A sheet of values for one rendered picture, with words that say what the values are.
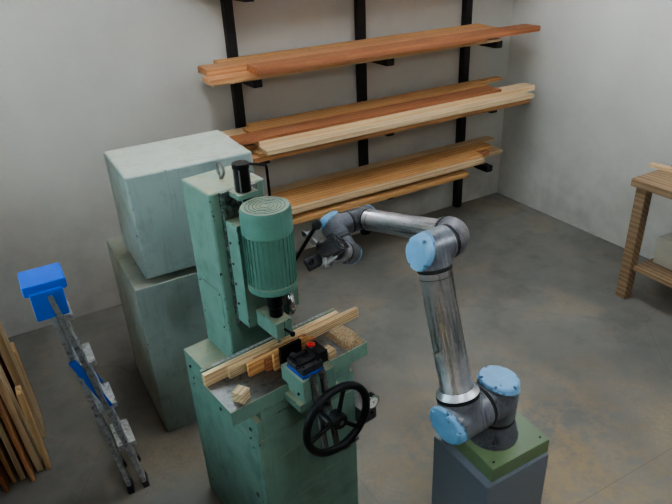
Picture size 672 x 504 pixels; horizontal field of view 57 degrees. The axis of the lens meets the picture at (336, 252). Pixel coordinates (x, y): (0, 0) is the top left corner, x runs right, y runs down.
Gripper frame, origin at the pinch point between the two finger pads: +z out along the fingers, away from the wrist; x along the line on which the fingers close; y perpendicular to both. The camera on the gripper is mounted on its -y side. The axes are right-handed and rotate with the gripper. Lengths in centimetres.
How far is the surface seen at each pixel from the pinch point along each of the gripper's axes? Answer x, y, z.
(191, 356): -1, -73, -17
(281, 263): 0.8, -7.9, 10.5
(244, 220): -14.8, -6.9, 21.5
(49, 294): -45, -94, 16
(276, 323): 13.1, -26.4, -2.6
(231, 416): 34, -50, 14
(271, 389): 32, -39, 2
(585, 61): -83, 168, -298
